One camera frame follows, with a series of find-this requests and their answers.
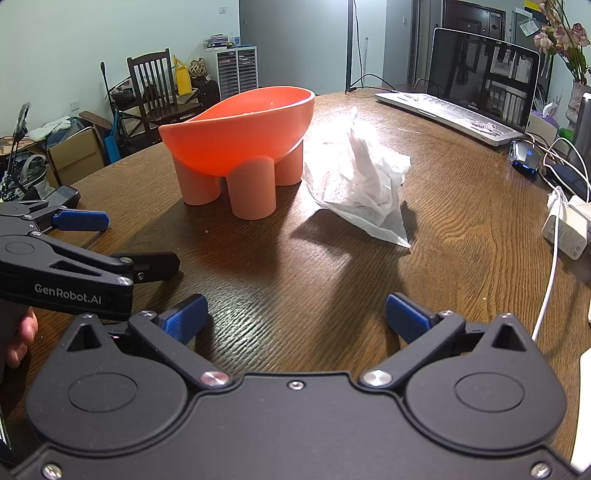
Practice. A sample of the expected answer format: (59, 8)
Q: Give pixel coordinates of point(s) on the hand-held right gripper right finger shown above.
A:
(408, 318)

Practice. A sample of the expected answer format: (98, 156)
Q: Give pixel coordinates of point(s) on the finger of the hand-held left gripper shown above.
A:
(81, 220)
(157, 267)

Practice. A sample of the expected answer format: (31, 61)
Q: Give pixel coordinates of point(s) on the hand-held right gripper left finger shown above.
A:
(187, 318)

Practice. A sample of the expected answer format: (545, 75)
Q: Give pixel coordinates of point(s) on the white tissue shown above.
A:
(364, 184)

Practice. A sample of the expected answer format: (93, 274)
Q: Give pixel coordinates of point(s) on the orange footed bowl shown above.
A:
(240, 124)

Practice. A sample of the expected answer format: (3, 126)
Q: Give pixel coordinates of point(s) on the person's left hand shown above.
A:
(23, 332)

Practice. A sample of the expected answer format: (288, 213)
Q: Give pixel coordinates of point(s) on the black smartphone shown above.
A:
(60, 196)

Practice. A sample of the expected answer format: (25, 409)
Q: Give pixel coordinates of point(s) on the cardboard box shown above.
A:
(76, 154)

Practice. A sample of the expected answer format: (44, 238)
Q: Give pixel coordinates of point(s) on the grey baby stroller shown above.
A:
(27, 170)

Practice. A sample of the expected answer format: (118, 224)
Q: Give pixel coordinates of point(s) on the blue bag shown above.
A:
(112, 145)

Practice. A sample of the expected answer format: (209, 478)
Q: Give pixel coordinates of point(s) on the white folded clothes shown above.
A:
(55, 125)

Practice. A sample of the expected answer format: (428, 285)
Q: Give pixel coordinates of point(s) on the black hand trolley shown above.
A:
(124, 99)

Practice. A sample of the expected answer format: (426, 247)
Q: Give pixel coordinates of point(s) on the dark wooden chair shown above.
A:
(152, 69)

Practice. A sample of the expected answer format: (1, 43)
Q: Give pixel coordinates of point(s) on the yellow bag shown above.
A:
(183, 81)

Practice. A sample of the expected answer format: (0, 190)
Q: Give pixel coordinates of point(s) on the black suitcase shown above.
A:
(210, 94)

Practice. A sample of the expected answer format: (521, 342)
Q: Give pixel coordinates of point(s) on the white power adapter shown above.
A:
(570, 230)

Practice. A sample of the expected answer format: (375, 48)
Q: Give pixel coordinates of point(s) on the wicker basket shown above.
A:
(197, 68)

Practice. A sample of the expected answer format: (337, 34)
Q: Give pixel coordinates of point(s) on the grey computer mouse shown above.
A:
(524, 159)

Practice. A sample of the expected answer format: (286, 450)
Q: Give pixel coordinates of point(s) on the dark flat device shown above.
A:
(570, 180)

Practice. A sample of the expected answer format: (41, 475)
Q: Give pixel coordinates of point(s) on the white drawer cabinet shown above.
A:
(238, 69)

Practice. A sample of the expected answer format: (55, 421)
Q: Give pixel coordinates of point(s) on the boxes on drawer cabinet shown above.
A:
(221, 42)

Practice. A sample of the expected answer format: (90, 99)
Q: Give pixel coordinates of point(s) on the white tissue box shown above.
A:
(545, 124)

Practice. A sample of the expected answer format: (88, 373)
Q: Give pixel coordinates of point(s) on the silver laptop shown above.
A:
(480, 74)

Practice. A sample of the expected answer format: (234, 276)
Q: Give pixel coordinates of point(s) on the pale flower vase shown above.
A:
(577, 104)

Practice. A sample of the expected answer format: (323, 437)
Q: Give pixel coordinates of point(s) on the dark wooden door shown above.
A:
(471, 18)

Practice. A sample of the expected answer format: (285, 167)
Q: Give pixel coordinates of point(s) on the pink artificial flowers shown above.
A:
(565, 32)

